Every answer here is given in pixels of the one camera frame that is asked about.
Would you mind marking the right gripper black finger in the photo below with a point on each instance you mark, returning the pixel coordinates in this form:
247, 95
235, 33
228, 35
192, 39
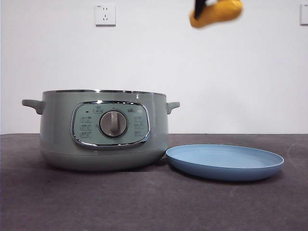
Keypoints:
199, 8

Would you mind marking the yellow corn cob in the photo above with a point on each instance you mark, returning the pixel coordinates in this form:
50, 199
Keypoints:
221, 12

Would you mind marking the blue round plate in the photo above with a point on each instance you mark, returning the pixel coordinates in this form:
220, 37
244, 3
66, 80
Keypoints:
223, 168

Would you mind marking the pale green electric steamer pot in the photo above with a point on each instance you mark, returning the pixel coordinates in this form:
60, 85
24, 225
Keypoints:
60, 134

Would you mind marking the white wall socket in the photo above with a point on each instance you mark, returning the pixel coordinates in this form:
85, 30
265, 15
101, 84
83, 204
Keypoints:
105, 14

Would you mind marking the white wall switch plate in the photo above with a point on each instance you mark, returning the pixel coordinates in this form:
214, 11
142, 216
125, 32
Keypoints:
304, 14

